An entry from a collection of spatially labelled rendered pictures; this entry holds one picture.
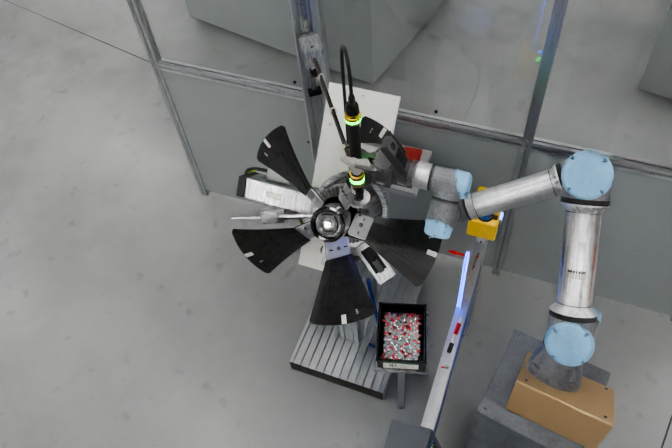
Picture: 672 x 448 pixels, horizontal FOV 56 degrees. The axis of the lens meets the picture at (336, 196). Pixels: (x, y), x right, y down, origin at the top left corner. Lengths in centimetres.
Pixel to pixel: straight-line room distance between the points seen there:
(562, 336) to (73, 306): 262
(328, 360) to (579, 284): 163
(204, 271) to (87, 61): 211
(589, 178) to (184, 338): 227
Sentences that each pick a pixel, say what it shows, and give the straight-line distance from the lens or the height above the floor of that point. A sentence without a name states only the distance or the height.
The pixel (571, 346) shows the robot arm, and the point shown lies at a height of 137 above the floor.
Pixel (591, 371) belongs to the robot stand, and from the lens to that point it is 212.
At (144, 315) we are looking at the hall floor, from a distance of 346.
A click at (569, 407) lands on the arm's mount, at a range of 184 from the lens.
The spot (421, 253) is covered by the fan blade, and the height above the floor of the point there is 116.
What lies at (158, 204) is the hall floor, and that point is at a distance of 385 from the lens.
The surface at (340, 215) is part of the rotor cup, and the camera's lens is 201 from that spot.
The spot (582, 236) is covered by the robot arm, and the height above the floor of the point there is 154.
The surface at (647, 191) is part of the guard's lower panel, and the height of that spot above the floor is 87.
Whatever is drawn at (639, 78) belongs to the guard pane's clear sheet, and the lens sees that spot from 236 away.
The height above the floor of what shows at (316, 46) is 146.
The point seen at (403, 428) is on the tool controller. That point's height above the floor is 124.
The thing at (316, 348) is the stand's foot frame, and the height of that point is 6.
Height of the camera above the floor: 287
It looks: 52 degrees down
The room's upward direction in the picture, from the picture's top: 7 degrees counter-clockwise
